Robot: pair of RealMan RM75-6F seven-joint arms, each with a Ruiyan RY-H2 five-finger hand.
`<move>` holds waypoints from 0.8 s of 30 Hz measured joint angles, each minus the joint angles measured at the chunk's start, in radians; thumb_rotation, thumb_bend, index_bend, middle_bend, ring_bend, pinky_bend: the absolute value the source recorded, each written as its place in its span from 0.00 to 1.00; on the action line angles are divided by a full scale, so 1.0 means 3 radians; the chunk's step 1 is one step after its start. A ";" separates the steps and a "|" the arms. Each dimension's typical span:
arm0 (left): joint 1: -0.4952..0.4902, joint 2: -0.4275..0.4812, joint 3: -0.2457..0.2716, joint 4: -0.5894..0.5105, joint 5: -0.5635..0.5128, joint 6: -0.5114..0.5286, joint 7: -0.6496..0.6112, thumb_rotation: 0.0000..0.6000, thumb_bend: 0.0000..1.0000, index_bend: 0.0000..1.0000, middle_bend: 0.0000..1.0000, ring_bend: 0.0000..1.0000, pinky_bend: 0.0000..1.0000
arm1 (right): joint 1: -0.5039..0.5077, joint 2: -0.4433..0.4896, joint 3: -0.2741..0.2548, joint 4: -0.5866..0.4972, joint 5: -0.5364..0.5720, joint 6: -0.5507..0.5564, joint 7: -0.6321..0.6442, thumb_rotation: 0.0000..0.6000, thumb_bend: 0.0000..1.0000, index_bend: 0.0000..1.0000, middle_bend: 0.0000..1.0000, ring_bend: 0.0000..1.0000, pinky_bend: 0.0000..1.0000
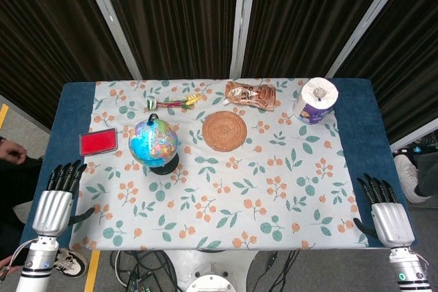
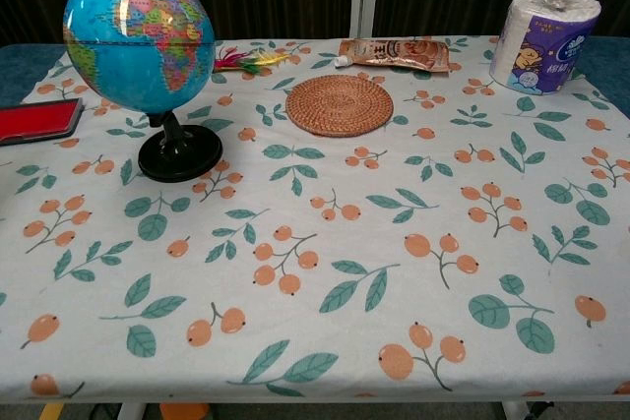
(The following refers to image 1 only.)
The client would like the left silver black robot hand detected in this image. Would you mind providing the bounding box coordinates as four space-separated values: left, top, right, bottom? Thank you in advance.
31 159 96 238

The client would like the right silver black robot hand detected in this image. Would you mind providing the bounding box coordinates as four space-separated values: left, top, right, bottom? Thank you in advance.
352 173 417 248

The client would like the blue desk globe black stand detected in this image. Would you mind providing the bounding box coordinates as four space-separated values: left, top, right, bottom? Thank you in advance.
128 113 181 176

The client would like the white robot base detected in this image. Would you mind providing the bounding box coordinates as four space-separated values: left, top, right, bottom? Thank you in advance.
163 249 265 292

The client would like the bystander bare hand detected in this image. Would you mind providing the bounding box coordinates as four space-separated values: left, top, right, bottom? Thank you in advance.
0 137 27 165

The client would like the black and white sneaker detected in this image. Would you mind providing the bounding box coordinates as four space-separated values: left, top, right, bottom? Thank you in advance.
53 248 89 278

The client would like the red ink stamp pad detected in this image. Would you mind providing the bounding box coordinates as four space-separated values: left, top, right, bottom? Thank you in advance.
79 127 119 158

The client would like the blue table cover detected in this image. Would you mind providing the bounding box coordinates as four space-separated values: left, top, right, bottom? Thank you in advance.
20 78 417 249

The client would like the toilet paper roll purple wrapper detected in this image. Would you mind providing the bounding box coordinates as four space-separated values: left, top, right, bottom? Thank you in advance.
293 77 339 125

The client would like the floral white tablecloth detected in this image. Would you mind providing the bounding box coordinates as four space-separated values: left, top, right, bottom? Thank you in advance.
69 79 370 251

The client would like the colourful feather shuttlecock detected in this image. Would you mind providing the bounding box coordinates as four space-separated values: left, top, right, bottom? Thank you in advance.
146 92 203 112

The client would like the dark pleated curtain panel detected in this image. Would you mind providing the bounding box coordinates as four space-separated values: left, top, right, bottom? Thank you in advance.
0 0 133 129
241 0 398 79
96 0 241 80
333 0 438 143

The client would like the round woven rattan coaster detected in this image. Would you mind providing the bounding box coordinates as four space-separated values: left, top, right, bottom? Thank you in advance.
201 110 248 152

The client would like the brown spouted snack pouch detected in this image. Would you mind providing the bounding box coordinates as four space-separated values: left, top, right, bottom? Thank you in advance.
222 81 277 111

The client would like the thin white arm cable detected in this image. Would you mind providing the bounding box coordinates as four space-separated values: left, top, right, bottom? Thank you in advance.
0 239 37 282

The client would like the black cable bundle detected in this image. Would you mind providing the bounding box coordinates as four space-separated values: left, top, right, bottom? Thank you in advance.
111 250 184 292

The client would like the aluminium partition post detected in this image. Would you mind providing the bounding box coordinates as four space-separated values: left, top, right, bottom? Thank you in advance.
324 0 407 79
228 0 259 79
77 0 143 80

